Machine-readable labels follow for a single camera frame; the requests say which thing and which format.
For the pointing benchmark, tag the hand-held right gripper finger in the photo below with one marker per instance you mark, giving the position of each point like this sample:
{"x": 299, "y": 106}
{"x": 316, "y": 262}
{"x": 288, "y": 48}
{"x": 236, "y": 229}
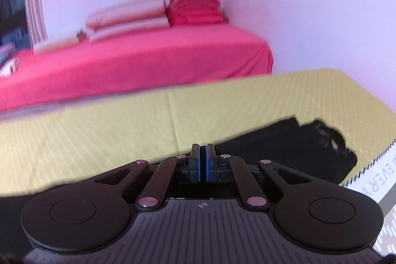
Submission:
{"x": 211, "y": 169}

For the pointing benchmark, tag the black pants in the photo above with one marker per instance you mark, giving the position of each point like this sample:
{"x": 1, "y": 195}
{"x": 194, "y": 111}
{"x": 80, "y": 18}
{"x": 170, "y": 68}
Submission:
{"x": 294, "y": 148}

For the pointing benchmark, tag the yellow striped printed blanket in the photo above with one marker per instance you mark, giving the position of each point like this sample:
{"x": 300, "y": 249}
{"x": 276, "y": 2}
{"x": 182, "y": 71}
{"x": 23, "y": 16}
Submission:
{"x": 102, "y": 140}

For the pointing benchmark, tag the pink bed cover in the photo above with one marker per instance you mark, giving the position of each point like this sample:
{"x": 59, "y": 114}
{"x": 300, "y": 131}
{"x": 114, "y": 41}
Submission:
{"x": 136, "y": 66}

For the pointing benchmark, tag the stack of red folded clothes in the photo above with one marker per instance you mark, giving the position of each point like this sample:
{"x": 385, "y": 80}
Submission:
{"x": 195, "y": 5}

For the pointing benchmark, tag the stack of pink folded clothes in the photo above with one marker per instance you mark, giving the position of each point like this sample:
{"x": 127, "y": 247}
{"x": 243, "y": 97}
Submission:
{"x": 126, "y": 18}

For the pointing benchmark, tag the white crumpled cloth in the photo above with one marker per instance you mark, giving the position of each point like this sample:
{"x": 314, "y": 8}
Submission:
{"x": 9, "y": 66}

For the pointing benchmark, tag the purple folded clothes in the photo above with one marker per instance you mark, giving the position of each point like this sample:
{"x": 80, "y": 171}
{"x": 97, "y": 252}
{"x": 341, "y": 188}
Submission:
{"x": 5, "y": 51}

